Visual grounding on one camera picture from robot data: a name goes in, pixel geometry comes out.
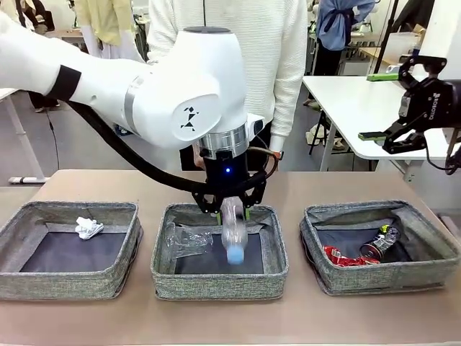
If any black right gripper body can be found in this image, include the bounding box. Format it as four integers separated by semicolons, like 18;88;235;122
398;80;461;130

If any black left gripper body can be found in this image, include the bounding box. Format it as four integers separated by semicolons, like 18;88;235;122
203;151;251;198

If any clear bottle pink label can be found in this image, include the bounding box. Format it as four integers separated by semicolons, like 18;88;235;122
220;196;250;265

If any crushed clear plastic bottle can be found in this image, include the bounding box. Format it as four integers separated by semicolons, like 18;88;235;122
164;221;214;259

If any crushed red soda can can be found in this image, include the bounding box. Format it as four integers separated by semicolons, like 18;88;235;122
323;245;383;267

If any black purple drink can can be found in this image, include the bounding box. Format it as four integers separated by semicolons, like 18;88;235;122
359;224;402;259

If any white paper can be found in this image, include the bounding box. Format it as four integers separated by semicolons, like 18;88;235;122
74;216;104;241

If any white storage bin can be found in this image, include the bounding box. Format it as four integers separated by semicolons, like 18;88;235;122
390;32;422;58

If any wooden workbench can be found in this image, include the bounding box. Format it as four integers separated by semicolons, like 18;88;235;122
359;45;413;79

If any black stand pole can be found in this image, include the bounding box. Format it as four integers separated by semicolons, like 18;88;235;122
372;0;400;79

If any large white table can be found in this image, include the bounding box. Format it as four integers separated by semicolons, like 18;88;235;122
302;74;461;181

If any grey fabric basket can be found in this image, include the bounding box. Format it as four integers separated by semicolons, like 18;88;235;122
150;203;290;301
0;200;143;302
299;200;461;297

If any beige bag under table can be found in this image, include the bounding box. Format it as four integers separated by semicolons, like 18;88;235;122
305;122;349;151

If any bystander in blue shirt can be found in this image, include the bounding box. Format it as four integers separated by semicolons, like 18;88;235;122
315;0;376;76

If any white knit sweater torso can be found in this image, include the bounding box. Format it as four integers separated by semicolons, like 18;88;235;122
146;0;310;152

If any bystander in yellow jacket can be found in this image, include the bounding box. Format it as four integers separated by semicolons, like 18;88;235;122
73;0;148;64

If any small white table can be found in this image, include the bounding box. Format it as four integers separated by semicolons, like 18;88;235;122
0;88;47;185

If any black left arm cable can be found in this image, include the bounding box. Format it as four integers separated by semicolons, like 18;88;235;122
68;100;268;198

